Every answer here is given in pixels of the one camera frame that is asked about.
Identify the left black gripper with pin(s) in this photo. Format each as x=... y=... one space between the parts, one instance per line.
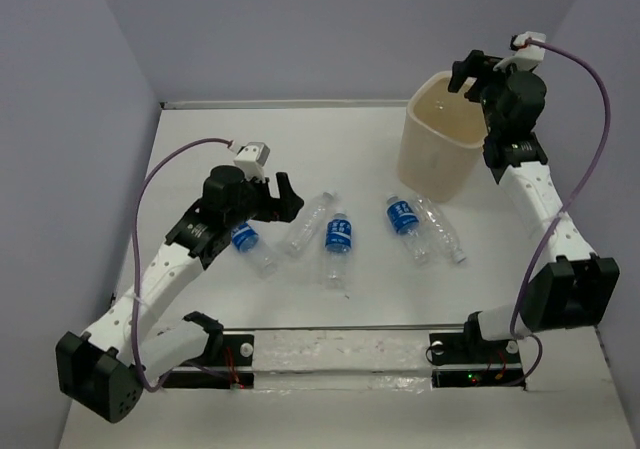
x=279 y=210

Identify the right blue label bottle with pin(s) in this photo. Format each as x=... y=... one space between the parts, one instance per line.
x=407 y=228

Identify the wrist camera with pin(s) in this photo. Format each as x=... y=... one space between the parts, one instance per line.
x=251 y=160
x=527 y=46

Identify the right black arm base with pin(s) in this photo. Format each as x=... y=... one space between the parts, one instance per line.
x=457 y=363

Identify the leftmost blue label bottle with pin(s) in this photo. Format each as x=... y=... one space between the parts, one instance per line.
x=254 y=250

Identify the beige plastic bin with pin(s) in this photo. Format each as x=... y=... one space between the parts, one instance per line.
x=439 y=149

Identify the clear unlabeled bottle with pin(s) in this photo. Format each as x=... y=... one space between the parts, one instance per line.
x=307 y=223
x=445 y=235

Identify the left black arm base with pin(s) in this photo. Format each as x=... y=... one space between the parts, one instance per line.
x=228 y=367

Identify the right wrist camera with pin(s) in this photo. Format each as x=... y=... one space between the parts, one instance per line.
x=527 y=46

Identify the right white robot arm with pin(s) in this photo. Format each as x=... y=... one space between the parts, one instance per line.
x=567 y=284

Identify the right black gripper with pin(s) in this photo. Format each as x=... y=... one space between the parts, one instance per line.
x=469 y=67

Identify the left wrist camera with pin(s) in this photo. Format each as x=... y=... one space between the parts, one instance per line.
x=251 y=160

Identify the center blue label bottle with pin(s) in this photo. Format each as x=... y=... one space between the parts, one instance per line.
x=337 y=249

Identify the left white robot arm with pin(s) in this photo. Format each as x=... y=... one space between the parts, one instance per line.
x=112 y=362

